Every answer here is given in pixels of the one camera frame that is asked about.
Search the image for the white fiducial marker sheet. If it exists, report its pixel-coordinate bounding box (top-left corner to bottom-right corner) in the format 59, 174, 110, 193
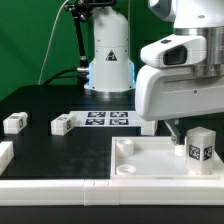
71, 111, 142, 127

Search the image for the white U-shaped obstacle fence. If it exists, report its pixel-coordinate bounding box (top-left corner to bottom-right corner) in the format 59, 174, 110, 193
0, 146, 224, 206

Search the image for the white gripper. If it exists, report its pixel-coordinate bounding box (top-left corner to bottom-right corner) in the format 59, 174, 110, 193
135, 65, 224, 145

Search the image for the black cable bundle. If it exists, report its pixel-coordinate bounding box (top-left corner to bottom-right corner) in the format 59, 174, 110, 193
42, 67, 90, 87

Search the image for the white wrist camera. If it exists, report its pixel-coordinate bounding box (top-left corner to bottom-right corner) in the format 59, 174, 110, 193
140, 34, 207, 68

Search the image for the white cable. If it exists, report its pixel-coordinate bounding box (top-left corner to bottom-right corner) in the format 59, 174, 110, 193
37, 0, 71, 86

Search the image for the black camera stand pole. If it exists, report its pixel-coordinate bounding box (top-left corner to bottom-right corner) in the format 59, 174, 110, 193
65, 0, 117, 68

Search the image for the white square tabletop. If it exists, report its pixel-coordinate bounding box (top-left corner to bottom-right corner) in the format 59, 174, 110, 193
110, 137, 224, 180

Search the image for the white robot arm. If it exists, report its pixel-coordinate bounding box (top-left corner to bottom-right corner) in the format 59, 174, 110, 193
86, 0, 224, 121

